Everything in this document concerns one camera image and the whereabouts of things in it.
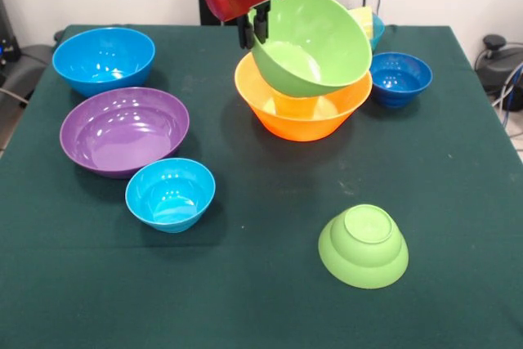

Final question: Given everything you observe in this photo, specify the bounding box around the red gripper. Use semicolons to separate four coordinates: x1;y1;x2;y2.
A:
196;0;315;50

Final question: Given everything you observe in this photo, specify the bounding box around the large green bowl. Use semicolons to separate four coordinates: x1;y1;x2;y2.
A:
248;0;373;97

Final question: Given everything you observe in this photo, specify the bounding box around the orange cup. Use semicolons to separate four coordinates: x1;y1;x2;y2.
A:
271;89;322;119

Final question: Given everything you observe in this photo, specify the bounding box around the large orange bowl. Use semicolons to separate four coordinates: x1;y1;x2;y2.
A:
234;52;373;142

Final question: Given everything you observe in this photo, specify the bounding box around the yellow cup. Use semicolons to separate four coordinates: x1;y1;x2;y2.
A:
349;6;374;38

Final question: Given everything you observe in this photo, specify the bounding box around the translucent blue ridged bowl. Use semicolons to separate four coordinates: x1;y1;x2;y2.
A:
369;13;386;54

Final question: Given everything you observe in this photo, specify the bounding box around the small dark blue bowl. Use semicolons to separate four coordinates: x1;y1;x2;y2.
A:
369;51;433;109

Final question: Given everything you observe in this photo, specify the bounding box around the small green bowl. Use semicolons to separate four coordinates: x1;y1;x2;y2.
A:
318;204;409;289

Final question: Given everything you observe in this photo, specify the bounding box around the large blue bowl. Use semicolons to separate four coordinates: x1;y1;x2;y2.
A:
51;26;157;98

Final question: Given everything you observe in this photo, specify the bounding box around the purple bowl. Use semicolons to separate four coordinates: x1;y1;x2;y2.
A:
59;87;190;180

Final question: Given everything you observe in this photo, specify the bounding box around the small light blue bowl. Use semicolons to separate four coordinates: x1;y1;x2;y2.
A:
124;157;217;235

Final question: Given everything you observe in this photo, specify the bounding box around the dark grey seat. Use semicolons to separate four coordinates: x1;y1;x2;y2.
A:
0;43;56;121

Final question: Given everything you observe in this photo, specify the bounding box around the black electronic device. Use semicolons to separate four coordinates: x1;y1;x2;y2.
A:
0;0;22;65

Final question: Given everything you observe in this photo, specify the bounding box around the dark green tablecloth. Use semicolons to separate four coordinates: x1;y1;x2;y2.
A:
0;24;523;349

